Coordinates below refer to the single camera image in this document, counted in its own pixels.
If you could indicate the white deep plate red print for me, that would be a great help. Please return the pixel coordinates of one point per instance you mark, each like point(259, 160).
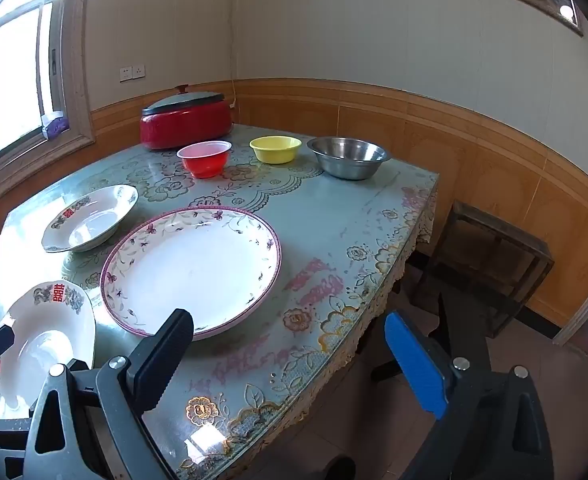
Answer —
point(38, 345)
point(88, 225)

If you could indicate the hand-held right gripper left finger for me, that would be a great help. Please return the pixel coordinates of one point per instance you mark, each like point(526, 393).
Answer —
point(166, 355)

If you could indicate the yellow plastic bowl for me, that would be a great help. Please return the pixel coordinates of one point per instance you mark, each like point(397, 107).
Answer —
point(274, 152)

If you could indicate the red plastic bowl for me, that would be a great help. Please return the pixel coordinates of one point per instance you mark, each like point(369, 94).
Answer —
point(203, 162)

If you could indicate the white floral bowl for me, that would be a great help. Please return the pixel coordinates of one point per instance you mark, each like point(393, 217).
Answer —
point(193, 270)

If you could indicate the white wall socket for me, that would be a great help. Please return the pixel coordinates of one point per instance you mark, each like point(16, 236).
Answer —
point(132, 73)

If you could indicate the purple cloth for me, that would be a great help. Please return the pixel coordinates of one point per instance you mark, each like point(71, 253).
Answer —
point(54, 126)

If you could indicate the red electric pot grey lid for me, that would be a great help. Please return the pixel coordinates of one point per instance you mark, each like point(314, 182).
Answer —
point(183, 125)

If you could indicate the window with stone frame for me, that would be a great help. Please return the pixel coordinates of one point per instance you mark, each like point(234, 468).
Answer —
point(13, 75)

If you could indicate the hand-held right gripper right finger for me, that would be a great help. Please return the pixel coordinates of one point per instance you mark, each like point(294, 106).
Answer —
point(416, 365)

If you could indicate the stainless steel bowl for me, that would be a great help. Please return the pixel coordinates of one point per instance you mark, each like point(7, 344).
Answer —
point(346, 160)

